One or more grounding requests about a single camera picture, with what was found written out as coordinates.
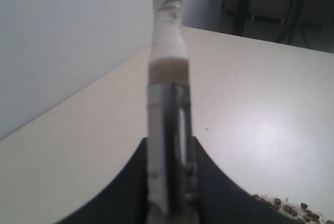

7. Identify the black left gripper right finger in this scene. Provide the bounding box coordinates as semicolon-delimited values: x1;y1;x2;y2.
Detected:
193;137;299;223

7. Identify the wooden paint brush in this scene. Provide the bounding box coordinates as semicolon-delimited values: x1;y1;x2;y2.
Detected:
147;0;199;223

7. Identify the dark shelving in background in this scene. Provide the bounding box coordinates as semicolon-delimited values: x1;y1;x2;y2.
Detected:
182;0;334;54

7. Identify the pile of brown pellets and crumbs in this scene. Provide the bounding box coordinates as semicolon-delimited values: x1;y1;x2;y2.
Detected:
251;194;333;224

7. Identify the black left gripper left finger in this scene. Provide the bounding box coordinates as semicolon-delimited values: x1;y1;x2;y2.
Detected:
61;138;148;223

